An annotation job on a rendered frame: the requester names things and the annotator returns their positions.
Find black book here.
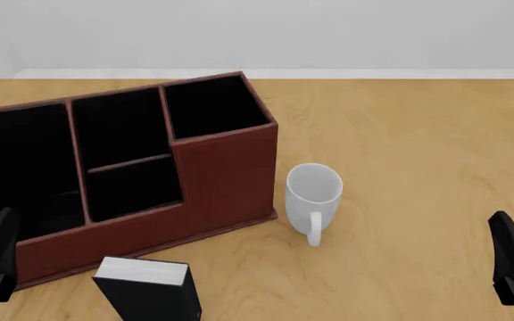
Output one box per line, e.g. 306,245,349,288
91,256,203,321

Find red-brown desk caddy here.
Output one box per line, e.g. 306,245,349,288
0,70,280,292

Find white ceramic mug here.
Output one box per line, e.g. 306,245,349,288
285,162,344,248

